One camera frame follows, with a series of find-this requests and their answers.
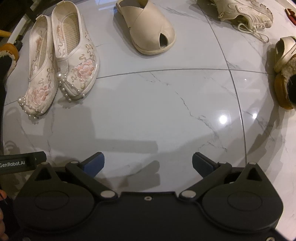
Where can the yellow wooden leg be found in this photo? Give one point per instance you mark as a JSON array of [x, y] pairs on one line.
[[5, 33]]

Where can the white embroidered pearl shoe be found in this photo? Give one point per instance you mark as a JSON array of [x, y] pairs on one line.
[[39, 92], [78, 58]]

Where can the person's right fur-lined slipper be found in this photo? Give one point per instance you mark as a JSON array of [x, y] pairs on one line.
[[282, 92]]

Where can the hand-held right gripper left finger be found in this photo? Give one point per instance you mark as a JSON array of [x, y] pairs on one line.
[[96, 163]]

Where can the white bar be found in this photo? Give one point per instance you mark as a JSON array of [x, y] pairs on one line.
[[19, 30]]

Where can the person's left fur-lined slipper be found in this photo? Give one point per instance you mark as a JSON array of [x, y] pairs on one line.
[[8, 49]]

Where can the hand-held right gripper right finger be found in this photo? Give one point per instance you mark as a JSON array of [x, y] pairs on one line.
[[201, 164]]

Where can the person's fur-lined slipper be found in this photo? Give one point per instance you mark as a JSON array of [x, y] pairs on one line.
[[282, 92], [8, 49]]

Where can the person's left hand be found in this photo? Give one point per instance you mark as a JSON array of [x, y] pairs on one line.
[[1, 194]]

